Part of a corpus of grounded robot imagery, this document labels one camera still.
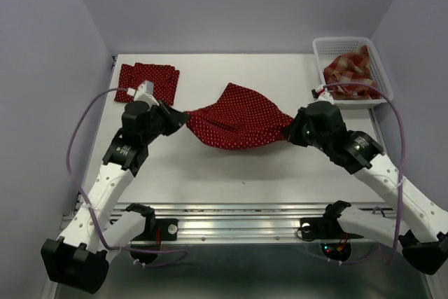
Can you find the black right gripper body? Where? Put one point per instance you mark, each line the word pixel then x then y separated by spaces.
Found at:
pixel 301 133

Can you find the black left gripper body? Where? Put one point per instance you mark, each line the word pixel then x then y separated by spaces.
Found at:
pixel 162 122

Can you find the red polka dot skirt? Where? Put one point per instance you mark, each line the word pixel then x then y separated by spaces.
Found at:
pixel 240 119
pixel 163 77

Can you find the red plaid skirt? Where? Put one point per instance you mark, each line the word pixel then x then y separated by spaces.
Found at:
pixel 353 67

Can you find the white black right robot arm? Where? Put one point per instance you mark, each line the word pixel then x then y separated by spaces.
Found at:
pixel 419 231

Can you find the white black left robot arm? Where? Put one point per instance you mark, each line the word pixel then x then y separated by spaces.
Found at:
pixel 81 255

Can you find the white plastic basket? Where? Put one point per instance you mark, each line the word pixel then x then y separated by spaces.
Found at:
pixel 328 48

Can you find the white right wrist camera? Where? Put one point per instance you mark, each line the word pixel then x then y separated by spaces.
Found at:
pixel 321 93

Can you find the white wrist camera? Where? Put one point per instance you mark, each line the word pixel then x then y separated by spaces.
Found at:
pixel 144 93
pixel 321 93

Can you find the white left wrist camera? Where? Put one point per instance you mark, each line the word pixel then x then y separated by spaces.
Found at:
pixel 144 93

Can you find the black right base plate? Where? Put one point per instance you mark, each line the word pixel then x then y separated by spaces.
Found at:
pixel 320 228

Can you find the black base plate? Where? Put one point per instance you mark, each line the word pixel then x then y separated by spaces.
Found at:
pixel 158 230
pixel 320 228

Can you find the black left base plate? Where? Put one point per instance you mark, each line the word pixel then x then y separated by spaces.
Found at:
pixel 158 230

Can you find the aluminium mounting rail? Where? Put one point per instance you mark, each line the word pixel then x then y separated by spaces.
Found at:
pixel 237 223

